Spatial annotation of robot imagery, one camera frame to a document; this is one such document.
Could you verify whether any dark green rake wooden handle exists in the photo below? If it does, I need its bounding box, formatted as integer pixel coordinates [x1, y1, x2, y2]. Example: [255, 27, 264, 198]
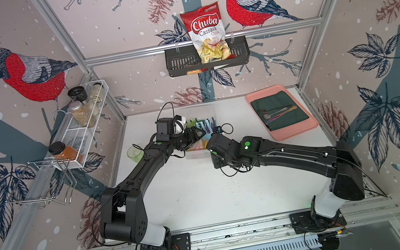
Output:
[186, 118, 197, 128]

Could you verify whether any metal spoon on cloth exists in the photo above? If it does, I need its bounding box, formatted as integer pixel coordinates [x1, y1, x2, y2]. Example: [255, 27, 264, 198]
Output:
[263, 106, 298, 122]

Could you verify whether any light blue fork pale handle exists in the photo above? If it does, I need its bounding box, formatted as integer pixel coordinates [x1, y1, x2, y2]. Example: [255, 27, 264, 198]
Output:
[195, 121, 212, 141]

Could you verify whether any dark green cloth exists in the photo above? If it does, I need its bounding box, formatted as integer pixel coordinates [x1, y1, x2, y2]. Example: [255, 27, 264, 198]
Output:
[251, 91, 309, 132]

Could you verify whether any beige spice jar silver lid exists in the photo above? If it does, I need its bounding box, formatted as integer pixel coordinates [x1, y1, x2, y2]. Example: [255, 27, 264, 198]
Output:
[68, 101, 96, 128]

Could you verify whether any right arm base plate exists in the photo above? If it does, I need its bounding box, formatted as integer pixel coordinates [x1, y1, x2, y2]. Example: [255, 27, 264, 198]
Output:
[289, 209, 347, 234]

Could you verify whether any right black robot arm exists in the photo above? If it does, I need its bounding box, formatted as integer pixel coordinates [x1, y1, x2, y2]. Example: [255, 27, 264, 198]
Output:
[206, 133, 365, 219]

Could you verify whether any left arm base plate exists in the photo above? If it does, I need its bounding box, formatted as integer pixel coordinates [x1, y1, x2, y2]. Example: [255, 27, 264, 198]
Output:
[140, 233, 191, 250]

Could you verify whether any pink tray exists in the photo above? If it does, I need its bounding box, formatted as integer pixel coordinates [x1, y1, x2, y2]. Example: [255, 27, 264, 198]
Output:
[245, 85, 318, 141]

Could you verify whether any Chuba cassava chips bag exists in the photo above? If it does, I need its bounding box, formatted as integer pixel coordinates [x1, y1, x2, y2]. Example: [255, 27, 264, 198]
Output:
[180, 2, 234, 64]

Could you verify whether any wire hook rack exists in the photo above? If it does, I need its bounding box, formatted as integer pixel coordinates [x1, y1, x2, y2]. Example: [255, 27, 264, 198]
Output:
[5, 157, 77, 208]

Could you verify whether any black wall basket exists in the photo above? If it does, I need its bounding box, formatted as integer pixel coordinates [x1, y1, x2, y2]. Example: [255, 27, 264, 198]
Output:
[165, 36, 250, 77]

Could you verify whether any clear plastic storage box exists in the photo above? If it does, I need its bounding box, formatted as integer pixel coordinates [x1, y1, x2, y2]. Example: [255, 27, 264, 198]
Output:
[176, 104, 218, 160]

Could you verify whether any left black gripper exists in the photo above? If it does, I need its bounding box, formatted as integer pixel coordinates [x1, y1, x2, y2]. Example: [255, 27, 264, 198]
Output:
[168, 124, 208, 152]

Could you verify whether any blue fork rake yellow handle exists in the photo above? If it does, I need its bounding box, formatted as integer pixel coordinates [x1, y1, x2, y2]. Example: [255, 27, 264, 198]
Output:
[205, 117, 217, 135]

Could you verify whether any green plastic cup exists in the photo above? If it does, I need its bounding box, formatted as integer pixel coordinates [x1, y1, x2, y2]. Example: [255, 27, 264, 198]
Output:
[127, 144, 145, 163]

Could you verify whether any orange spice jar black lid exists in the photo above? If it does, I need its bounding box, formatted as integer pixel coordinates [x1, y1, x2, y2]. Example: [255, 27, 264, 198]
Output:
[48, 141, 83, 163]

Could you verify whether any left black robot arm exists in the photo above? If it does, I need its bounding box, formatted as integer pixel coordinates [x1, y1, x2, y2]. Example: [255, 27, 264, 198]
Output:
[98, 116, 206, 250]

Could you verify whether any purple fork pink handle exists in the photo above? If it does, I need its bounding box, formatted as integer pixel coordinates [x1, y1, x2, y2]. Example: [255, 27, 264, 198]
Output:
[188, 140, 208, 152]

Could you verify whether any white wire shelf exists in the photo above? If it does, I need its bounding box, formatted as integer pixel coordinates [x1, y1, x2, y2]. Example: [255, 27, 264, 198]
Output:
[54, 80, 108, 172]

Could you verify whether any pale spice jar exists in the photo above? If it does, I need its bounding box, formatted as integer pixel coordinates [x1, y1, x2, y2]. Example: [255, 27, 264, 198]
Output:
[89, 82, 105, 104]

